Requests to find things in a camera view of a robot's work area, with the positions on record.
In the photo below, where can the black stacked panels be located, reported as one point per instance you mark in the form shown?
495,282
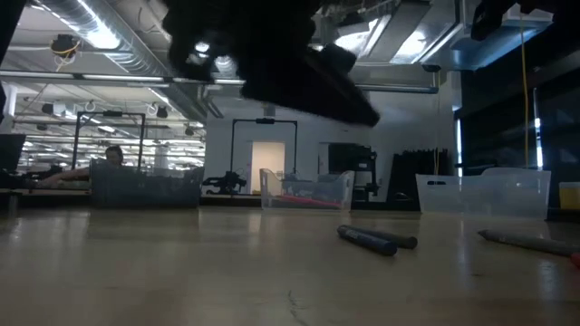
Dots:
417,176

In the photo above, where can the silver metal crossbar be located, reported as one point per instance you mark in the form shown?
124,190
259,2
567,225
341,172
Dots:
113,78

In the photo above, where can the dark grey pen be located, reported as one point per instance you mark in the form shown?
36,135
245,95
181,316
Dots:
367,240

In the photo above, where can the light grey crayon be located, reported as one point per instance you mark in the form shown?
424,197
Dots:
530,242

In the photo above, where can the black cabinet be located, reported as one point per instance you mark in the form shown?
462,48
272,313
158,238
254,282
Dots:
349,158

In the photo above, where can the clear plastic bin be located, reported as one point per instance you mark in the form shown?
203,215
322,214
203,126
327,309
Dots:
272,181

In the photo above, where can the neighbouring black robot arm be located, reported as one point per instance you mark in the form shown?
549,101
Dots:
224,183

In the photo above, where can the pink pencil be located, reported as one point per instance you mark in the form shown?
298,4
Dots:
290,198

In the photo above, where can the black aluminium table frame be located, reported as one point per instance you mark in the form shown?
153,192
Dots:
231,204

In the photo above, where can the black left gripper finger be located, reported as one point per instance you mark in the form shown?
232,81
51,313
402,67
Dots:
335,111
349,97

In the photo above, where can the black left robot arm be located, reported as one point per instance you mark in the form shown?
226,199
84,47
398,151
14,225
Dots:
195,22

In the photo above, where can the yellow box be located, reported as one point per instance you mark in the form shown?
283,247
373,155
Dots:
570,197

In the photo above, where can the black gantry frame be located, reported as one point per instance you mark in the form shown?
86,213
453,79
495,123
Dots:
265,121
111,114

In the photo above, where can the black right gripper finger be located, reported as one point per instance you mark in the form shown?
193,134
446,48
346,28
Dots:
491,20

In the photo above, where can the frosted white plastic bin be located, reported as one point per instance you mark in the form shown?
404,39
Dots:
485,199

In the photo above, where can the smoky dark grey plastic bin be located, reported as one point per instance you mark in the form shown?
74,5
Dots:
145,190

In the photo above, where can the dark dome camera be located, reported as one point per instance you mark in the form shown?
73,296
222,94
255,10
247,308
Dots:
431,68

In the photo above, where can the neighbouring wooden table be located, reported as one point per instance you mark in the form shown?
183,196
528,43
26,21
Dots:
27,192

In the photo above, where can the red pencil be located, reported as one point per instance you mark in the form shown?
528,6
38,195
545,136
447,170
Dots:
317,204

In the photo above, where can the silver rectangular duct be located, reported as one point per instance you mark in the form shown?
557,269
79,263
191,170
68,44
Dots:
408,36

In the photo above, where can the black monitor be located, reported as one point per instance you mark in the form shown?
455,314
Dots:
11,151

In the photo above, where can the silver spiral ventilation duct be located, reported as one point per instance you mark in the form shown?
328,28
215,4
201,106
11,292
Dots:
127,45

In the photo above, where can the person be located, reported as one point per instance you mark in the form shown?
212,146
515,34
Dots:
114,156

